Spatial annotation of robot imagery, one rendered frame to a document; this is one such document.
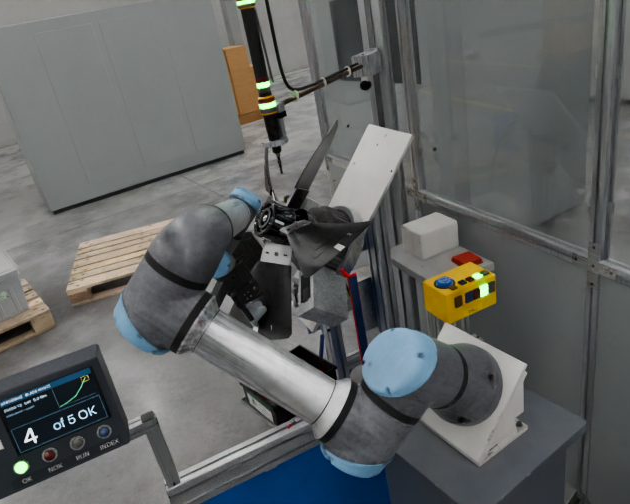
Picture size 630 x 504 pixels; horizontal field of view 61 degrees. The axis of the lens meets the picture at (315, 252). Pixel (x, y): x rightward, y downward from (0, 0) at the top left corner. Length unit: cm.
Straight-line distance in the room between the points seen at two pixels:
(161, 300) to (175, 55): 638
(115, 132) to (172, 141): 70
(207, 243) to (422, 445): 56
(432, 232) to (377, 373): 113
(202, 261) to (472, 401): 52
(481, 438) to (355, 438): 24
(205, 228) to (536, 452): 70
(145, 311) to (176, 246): 12
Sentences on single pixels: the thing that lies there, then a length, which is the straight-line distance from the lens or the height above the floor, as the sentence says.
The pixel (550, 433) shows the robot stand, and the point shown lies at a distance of 113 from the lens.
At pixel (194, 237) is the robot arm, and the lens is 88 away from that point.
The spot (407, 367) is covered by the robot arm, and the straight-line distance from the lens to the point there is 87.
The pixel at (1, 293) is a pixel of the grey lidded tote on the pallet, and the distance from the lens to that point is 426.
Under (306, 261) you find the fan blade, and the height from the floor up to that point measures 119.
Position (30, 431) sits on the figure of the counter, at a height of 117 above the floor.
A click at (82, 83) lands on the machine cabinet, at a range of 691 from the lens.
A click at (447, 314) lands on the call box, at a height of 102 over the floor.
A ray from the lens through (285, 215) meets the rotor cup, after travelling 159.
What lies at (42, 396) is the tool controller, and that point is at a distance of 114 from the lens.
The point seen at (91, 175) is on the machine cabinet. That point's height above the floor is 32.
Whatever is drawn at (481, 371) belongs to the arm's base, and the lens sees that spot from 101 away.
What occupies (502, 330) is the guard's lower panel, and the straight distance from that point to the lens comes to 215.
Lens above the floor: 179
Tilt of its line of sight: 25 degrees down
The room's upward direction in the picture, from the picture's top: 11 degrees counter-clockwise
